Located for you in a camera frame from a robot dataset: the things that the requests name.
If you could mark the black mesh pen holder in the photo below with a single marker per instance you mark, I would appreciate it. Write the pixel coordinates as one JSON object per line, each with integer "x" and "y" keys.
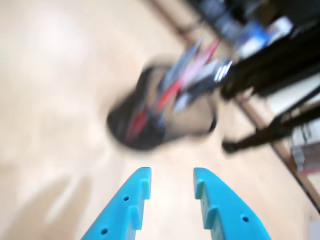
{"x": 130, "y": 117}

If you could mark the white board panel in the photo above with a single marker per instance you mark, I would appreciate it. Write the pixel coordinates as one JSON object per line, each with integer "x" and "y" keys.
{"x": 287, "y": 100}

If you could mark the black tripod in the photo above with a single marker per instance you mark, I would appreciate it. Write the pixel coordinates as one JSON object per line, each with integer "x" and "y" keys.
{"x": 262, "y": 75}

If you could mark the grey clear retractable pen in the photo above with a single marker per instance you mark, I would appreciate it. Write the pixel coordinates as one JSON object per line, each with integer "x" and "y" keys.
{"x": 182, "y": 62}

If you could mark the red white retractable pen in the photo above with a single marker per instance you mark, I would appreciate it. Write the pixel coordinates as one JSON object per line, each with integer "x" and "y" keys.
{"x": 167, "y": 95}

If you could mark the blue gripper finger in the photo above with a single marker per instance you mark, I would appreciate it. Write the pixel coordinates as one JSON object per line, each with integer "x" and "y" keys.
{"x": 230, "y": 212}
{"x": 120, "y": 207}

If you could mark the blue white box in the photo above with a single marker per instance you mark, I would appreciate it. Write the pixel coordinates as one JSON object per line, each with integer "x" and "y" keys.
{"x": 257, "y": 35}

